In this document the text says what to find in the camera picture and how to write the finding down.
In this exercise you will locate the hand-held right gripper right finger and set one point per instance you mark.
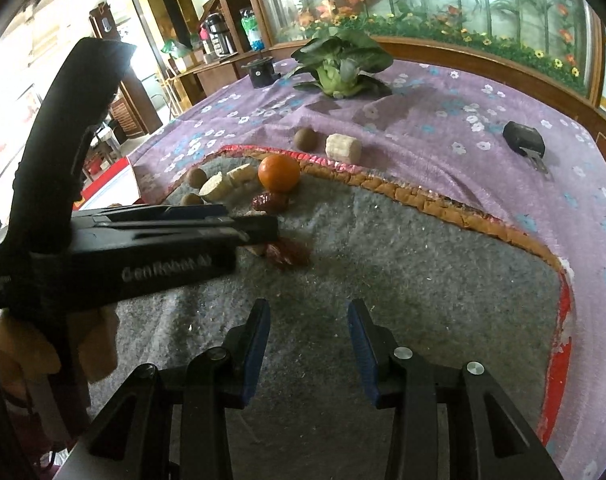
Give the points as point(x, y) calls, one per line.
point(360, 355)

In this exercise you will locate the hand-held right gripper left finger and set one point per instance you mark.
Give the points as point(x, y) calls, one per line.
point(257, 345)

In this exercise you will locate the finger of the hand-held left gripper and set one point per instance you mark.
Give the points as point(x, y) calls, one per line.
point(148, 211)
point(253, 230)

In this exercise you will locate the red date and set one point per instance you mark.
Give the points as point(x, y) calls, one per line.
point(287, 255)
point(270, 202)

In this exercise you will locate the red-edged white tray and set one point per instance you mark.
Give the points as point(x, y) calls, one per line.
point(115, 182)

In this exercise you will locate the orange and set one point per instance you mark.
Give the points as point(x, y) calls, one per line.
point(279, 173)

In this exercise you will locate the person's left hand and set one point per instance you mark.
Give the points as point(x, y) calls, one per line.
point(102, 345)

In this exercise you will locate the grey felt mat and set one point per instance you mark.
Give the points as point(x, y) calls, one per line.
point(408, 270)

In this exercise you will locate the wooden sideboard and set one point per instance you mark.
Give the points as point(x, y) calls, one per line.
point(208, 82)

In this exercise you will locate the yellow basket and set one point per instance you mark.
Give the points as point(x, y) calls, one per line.
point(188, 63)

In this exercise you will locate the black round container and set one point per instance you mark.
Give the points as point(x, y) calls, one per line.
point(260, 76)

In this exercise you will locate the green bag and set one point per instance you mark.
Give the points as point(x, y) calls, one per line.
point(175, 49)

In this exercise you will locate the green bok choy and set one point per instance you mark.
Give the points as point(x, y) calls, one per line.
point(340, 72)

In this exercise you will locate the pink bottle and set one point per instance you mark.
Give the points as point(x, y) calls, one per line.
point(205, 40)

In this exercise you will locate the black steel thermos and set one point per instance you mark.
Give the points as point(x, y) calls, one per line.
point(219, 35)

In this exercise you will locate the green plastic bottle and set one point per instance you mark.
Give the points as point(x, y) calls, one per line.
point(250, 30)

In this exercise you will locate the purple floral tablecloth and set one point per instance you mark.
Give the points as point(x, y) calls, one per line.
point(433, 110)

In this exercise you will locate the black car key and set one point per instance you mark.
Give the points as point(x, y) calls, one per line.
point(523, 139)

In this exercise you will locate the flower decorated glass cabinet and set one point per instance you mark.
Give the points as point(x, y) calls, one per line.
point(433, 0)

